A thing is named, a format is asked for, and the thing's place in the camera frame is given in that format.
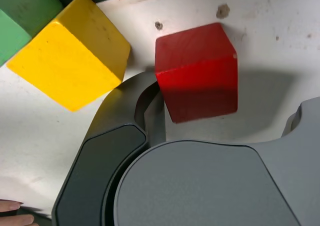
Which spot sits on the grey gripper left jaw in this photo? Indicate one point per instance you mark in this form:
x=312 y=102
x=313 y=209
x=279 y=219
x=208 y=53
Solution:
x=100 y=161

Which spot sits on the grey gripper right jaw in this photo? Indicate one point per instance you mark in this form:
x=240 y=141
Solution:
x=200 y=186

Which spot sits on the yellow cube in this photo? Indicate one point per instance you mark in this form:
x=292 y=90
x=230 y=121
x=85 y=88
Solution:
x=67 y=58

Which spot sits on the red cube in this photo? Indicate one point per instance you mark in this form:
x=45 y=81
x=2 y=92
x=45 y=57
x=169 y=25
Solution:
x=197 y=73

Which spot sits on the green cube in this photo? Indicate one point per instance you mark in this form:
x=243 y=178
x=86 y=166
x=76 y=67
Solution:
x=22 y=11

